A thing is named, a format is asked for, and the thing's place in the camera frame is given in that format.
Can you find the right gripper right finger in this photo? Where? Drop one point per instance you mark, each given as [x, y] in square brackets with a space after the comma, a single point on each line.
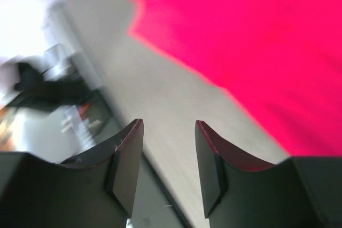
[241, 190]

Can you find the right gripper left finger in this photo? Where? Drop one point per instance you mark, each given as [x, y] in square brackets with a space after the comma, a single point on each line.
[95, 188]

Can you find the magenta t shirt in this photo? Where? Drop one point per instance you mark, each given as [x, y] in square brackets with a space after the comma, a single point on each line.
[279, 59]

